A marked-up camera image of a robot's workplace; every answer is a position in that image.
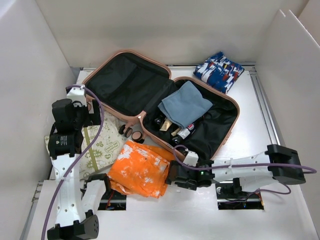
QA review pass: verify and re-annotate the orange white tie-dye garment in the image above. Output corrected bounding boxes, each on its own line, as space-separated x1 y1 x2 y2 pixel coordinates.
107 140 175 199

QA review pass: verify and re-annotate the cola bottle red cap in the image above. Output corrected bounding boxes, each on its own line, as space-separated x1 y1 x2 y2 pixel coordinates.
153 114 167 129
171 123 196 146

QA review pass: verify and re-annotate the beige cosmetic tube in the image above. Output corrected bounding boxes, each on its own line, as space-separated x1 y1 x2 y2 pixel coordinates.
159 118 172 132

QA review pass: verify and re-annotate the grey-blue cloth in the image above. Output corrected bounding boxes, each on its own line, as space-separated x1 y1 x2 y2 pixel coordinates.
158 81 213 129

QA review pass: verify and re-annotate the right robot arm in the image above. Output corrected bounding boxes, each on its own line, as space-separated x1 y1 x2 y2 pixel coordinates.
165 144 306 197

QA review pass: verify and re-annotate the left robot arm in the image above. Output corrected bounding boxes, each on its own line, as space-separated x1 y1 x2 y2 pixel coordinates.
41 98 112 240

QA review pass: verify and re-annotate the pink hardshell suitcase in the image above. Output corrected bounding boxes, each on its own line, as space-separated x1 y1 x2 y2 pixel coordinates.
83 50 240 160

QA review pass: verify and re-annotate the blue white patterned garment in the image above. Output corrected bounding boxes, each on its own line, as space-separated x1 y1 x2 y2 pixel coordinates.
193 51 245 94

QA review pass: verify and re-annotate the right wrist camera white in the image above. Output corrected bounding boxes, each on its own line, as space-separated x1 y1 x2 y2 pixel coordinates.
183 150 199 167

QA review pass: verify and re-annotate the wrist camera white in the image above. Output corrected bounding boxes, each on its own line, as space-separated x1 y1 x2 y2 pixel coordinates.
66 84 87 107
183 150 199 167

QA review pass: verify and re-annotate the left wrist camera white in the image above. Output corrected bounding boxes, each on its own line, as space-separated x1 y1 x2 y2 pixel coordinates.
66 84 87 107

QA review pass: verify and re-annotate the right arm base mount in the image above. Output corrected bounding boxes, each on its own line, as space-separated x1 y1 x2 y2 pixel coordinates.
215 179 264 210

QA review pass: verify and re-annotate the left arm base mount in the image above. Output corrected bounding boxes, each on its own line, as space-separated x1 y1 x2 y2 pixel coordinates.
98 189 127 211

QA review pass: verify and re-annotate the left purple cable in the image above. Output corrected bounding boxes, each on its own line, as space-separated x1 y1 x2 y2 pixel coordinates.
40 84 105 240

